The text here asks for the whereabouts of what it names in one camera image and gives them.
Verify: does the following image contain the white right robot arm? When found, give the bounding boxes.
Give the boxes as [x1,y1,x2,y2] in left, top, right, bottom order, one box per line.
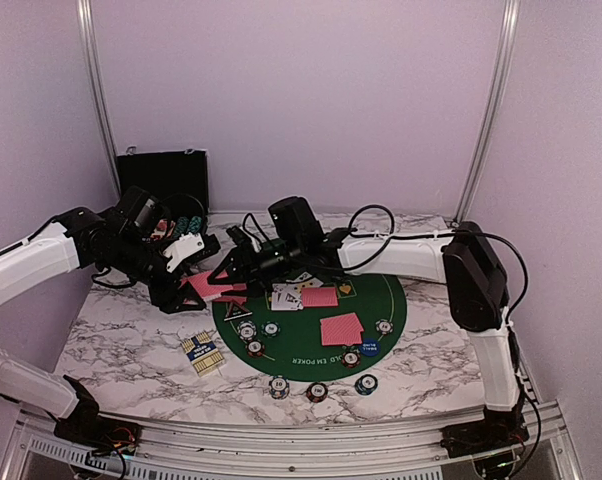
[209,196,528,448]

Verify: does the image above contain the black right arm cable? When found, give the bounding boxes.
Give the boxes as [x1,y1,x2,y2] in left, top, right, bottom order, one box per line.
[340,204,530,321]

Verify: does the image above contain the black triangular all-in marker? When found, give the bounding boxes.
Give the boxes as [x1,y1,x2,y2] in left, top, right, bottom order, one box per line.
[224,301,252,322]

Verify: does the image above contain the teal 50 chip stack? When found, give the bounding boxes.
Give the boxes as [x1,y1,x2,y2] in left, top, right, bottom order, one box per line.
[354,374,379,396]

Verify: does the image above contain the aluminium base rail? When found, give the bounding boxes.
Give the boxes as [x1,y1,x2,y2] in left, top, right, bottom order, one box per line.
[0,399,582,480]

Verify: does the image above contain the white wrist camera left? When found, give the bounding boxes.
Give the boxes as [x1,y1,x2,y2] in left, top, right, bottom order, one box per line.
[162,233,204,273]

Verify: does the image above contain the left aluminium frame post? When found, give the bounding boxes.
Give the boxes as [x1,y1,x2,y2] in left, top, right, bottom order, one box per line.
[77,0,117,170]

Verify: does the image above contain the brown 100 chips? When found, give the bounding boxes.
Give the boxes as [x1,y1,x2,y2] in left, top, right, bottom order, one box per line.
[246,339,265,358]

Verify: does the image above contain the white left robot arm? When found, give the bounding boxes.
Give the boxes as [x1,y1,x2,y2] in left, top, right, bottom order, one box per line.
[0,188,209,445]

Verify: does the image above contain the dark green chip row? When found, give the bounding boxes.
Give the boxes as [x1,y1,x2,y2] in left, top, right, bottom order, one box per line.
[172,216,190,238]

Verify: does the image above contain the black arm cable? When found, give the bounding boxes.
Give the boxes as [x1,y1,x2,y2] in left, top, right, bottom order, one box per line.
[340,204,530,321]
[163,193,210,239]

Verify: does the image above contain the blue small blind button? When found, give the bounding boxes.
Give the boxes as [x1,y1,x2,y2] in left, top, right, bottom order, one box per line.
[358,339,380,357]

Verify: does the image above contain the black poker chip case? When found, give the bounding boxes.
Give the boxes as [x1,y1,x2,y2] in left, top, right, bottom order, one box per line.
[116,149,209,219]

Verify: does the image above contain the face up card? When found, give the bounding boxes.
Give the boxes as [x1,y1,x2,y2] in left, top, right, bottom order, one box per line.
[280,285,303,310]
[294,272,323,289]

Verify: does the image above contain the red card being dealt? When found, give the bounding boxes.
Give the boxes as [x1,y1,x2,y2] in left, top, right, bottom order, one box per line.
[320,313,365,332]

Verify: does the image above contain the blue white chip mat edge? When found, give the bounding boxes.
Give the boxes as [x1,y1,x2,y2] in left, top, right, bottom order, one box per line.
[375,319,394,335]

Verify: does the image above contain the red card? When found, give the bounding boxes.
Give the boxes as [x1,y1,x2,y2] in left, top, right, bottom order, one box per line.
[321,325,362,346]

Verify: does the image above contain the red backed card deck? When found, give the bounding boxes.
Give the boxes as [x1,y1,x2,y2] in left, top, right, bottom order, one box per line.
[181,271,233,301]

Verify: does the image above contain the teal 50 chips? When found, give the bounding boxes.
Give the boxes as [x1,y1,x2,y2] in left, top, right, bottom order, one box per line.
[262,321,281,338]

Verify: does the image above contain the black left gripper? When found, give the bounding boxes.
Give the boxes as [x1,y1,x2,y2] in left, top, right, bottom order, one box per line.
[105,232,205,313]

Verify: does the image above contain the blue tan chips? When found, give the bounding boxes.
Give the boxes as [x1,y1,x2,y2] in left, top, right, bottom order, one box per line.
[237,321,258,342]

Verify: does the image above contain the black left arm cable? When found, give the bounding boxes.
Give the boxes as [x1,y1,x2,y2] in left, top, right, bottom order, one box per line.
[163,193,210,239]

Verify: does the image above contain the aluminium frame post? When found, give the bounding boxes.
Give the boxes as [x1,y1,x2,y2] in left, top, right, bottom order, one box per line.
[77,0,117,170]
[453,0,521,223]

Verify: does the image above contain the right aluminium frame post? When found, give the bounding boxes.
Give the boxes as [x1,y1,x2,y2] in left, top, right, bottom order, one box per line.
[453,0,521,223]

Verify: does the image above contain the king of diamonds card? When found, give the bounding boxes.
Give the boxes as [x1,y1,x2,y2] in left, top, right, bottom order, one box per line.
[271,283,290,311]

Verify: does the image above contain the teal 50 chip row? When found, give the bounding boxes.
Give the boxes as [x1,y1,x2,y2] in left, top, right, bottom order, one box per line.
[185,216,203,235]

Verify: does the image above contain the green round poker mat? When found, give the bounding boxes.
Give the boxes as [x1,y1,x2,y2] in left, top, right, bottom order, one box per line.
[211,274,408,382]

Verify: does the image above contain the blue texas holdem card box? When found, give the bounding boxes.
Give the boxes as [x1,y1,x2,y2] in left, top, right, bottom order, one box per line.
[181,332,225,377]

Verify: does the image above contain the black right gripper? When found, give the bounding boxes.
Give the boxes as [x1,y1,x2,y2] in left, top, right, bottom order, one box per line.
[209,238,304,298]

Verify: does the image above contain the blue tan 10 chip stack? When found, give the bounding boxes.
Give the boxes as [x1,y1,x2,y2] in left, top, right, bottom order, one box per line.
[269,375,290,400]

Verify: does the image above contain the brown 100 chip stack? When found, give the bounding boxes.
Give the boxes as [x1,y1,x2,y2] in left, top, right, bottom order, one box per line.
[306,382,328,403]

